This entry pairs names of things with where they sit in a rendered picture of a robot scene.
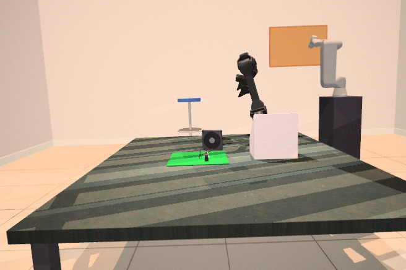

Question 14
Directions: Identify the green circuit board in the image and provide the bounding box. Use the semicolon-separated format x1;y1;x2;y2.
166;151;229;167

